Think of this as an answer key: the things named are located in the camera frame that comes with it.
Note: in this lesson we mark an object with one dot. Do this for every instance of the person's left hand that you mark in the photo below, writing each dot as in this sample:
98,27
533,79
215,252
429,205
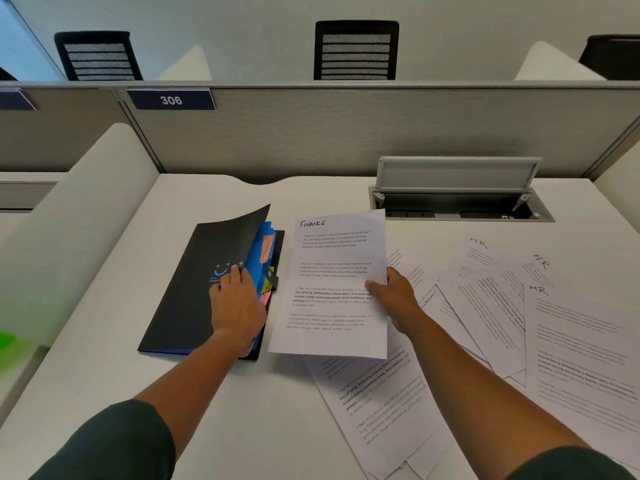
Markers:
237,314

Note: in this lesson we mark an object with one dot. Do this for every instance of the person's right hand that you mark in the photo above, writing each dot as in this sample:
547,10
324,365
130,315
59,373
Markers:
400,304

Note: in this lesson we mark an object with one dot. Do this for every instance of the black expanding folder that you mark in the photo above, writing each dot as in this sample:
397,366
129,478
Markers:
190,304

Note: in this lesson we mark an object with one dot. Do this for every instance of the thin white paper bundle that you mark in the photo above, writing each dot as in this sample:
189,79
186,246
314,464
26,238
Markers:
330,304

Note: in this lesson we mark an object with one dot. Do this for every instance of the pile of white papers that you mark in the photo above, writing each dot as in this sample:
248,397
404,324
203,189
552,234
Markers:
575,344

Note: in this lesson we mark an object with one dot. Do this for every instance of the person's left forearm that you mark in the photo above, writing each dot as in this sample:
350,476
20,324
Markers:
190,384

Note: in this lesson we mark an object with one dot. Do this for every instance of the person's right forearm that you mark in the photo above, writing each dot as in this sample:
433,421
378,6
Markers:
490,394

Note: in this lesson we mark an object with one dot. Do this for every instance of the grey fabric partition panel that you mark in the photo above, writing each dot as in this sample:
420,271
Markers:
350,134

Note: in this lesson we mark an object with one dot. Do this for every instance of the white side desk divider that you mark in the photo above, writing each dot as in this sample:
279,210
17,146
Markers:
75,234
622,189

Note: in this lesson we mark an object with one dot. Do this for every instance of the green left sleeve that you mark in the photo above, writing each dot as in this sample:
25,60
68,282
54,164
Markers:
110,444

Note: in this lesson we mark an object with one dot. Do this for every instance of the green sleeve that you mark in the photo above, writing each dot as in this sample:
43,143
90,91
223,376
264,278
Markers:
110,444
570,467

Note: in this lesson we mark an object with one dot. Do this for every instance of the blue desk number sign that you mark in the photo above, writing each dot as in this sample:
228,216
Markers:
171,100
14,100

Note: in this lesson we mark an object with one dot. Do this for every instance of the green right sleeve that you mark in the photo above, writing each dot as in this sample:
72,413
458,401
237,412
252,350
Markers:
570,467

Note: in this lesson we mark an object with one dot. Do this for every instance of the beige partition panel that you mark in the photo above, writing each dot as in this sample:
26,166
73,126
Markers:
60,134

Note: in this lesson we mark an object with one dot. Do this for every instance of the black mesh office chair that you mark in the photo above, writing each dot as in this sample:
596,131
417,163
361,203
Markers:
92,36
356,25

